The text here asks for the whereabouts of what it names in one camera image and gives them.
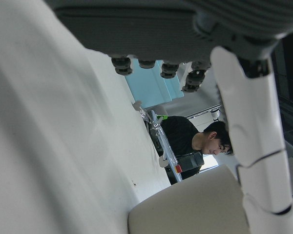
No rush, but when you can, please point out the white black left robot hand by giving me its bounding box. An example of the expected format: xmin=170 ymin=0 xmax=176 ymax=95
xmin=42 ymin=0 xmax=293 ymax=234

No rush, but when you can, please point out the beige paper cup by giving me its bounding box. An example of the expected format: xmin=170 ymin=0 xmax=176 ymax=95
xmin=128 ymin=163 xmax=250 ymax=234

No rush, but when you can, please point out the person in black shirt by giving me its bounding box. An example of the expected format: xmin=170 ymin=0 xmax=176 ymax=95
xmin=161 ymin=116 xmax=235 ymax=181

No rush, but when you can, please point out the aluminium profile bar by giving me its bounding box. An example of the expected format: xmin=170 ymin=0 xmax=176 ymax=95
xmin=148 ymin=109 xmax=183 ymax=182

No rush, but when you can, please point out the black box red button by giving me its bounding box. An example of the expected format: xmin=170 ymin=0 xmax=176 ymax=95
xmin=176 ymin=151 xmax=205 ymax=174

